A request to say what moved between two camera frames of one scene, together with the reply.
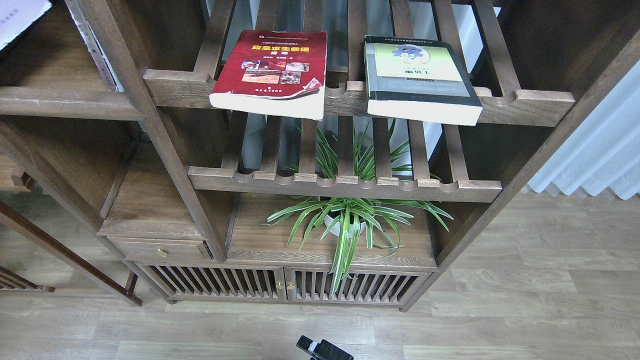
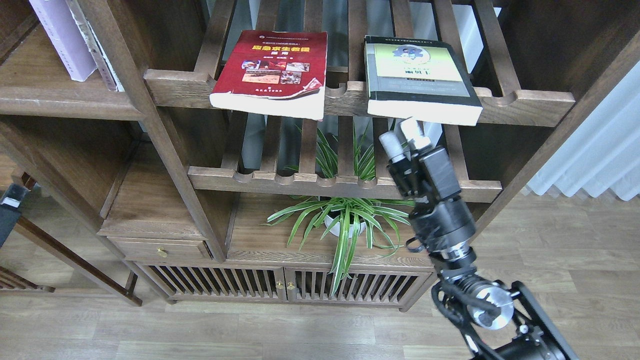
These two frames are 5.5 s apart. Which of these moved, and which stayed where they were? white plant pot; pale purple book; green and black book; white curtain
Moved: pale purple book
Stayed: white plant pot; green and black book; white curtain
